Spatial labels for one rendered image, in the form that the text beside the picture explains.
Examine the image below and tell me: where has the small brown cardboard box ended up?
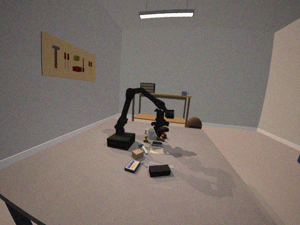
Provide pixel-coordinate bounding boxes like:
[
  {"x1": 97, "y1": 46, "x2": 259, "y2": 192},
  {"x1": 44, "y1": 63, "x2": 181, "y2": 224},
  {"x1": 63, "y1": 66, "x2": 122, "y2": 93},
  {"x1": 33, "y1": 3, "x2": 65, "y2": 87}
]
[{"x1": 132, "y1": 149, "x2": 143, "y2": 160}]

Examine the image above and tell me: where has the grey mug with cream rim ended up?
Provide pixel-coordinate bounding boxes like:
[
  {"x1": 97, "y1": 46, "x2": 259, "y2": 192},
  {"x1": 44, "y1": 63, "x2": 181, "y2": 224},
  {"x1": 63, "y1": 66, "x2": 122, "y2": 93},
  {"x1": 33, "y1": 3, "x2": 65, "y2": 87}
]
[{"x1": 145, "y1": 128, "x2": 156, "y2": 139}]

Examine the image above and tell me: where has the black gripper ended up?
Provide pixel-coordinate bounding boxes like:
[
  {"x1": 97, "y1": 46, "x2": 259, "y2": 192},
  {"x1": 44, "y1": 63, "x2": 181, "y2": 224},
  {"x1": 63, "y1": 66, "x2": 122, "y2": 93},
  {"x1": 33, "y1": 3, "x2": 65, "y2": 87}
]
[{"x1": 151, "y1": 118, "x2": 169, "y2": 137}]

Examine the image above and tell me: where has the cream inspection card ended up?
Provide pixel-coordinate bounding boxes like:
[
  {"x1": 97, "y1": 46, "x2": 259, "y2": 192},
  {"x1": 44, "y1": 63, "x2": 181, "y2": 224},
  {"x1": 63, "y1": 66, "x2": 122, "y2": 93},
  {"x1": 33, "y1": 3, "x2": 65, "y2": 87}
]
[{"x1": 149, "y1": 148, "x2": 164, "y2": 154}]

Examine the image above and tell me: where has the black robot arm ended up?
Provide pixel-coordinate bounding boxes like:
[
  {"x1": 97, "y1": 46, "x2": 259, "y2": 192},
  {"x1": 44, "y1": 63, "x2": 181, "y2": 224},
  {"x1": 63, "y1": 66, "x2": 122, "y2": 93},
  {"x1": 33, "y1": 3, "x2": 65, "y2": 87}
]
[{"x1": 114, "y1": 88, "x2": 174, "y2": 136}]

